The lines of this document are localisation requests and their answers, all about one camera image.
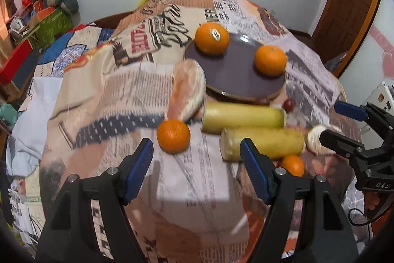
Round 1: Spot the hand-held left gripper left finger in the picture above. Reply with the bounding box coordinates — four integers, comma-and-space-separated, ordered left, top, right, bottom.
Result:
35, 138, 154, 263

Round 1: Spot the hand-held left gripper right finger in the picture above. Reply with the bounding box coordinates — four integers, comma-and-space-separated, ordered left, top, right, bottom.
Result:
240, 138, 359, 263

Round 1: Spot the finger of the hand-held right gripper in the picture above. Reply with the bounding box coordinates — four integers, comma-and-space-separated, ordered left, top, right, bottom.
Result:
334, 101, 394, 140
319, 128, 370, 162

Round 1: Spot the small peeled pomelo segment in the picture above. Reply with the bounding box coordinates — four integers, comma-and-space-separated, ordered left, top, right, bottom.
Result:
306, 124, 344, 156

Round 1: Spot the yellow-green banana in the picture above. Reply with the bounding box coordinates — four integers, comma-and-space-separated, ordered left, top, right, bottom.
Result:
220, 127, 306, 162
201, 102, 287, 133

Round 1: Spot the small orange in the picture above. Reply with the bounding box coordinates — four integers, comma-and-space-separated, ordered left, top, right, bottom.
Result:
279, 155, 305, 177

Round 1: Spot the large peeled pomelo segment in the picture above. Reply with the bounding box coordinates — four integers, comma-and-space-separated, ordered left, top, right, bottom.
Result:
168, 59, 207, 122

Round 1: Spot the round brown plate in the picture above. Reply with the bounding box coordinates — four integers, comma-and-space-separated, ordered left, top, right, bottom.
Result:
184, 33, 285, 101

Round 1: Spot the orange with sticker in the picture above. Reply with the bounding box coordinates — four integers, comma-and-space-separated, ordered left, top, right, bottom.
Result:
195, 22, 231, 55

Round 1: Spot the white device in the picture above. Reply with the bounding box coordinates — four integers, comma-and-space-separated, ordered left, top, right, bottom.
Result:
365, 81, 394, 116

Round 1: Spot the newspaper print blanket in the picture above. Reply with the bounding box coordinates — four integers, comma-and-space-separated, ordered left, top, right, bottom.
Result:
38, 0, 365, 263

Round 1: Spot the wooden door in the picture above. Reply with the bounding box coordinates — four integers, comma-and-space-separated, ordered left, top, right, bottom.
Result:
308, 0, 386, 79

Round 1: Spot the pale blue sheet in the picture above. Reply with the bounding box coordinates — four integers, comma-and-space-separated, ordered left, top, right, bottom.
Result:
6, 78, 66, 177

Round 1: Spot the blue patchwork quilt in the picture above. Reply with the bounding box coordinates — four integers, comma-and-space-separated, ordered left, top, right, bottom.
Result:
34, 24, 116, 79

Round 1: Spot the red box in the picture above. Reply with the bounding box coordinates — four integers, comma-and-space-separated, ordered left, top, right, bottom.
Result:
0, 40, 34, 85

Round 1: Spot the black cable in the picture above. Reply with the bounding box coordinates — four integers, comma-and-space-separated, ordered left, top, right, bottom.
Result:
349, 208, 374, 239

